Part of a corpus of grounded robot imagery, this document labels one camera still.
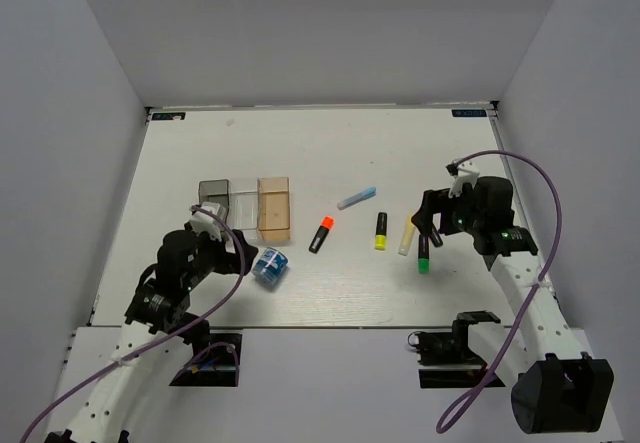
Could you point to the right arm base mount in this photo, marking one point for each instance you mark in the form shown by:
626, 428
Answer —
445, 359

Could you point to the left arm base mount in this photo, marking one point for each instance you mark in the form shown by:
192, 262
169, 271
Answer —
215, 362

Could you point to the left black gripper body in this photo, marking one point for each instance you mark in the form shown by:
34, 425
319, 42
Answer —
210, 258

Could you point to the yellow cap black highlighter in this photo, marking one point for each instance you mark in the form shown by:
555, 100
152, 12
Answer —
380, 241

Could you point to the orange cap black highlighter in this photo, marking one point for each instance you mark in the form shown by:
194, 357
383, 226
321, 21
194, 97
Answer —
321, 234

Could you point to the green cap black highlighter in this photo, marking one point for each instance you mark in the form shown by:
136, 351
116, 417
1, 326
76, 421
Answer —
423, 254

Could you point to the left corner label sticker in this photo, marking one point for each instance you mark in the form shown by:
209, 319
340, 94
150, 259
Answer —
168, 116

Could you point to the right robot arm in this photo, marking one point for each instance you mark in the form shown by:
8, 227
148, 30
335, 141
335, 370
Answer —
556, 385

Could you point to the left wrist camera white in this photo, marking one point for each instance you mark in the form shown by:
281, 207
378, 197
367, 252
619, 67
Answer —
205, 219

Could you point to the blue tape roll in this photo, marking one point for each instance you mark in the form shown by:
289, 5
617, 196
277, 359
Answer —
270, 268

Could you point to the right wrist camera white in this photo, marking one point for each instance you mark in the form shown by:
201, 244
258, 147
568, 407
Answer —
462, 172

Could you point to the corner label sticker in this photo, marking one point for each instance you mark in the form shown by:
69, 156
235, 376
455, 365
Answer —
168, 116
468, 113

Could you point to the clear transparent container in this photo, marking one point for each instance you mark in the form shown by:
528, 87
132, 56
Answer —
244, 207

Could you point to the cream yellow pastel highlighter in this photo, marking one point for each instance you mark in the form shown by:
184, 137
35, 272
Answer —
407, 237

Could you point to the pink cap black highlighter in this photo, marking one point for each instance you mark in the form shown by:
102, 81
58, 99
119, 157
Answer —
436, 238

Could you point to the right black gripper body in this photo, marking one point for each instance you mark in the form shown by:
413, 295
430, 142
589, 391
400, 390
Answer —
460, 213

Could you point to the right corner label sticker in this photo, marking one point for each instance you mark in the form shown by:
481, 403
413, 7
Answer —
468, 113

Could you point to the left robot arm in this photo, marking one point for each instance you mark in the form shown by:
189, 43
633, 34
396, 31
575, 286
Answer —
158, 312

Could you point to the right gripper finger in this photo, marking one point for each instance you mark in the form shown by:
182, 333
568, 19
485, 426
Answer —
429, 207
436, 238

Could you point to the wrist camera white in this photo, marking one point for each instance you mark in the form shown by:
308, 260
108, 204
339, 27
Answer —
462, 172
205, 219

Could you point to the blue pastel highlighter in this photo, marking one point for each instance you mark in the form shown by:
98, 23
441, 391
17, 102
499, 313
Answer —
356, 198

